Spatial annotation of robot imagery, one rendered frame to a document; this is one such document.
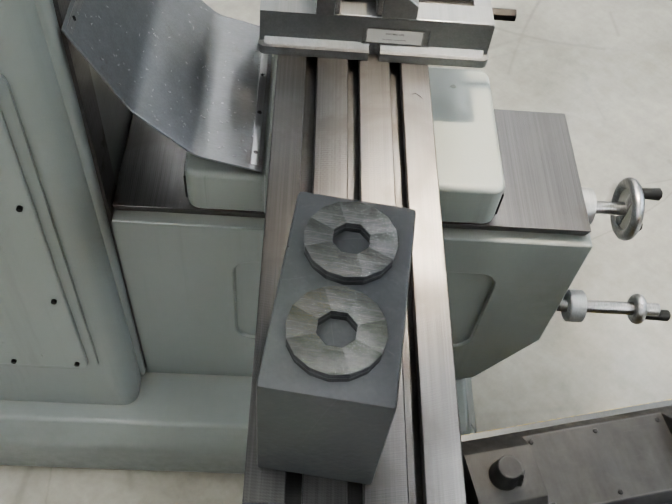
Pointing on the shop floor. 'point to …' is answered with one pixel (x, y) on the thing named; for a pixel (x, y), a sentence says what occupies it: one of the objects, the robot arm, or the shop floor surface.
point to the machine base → (150, 427)
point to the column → (60, 220)
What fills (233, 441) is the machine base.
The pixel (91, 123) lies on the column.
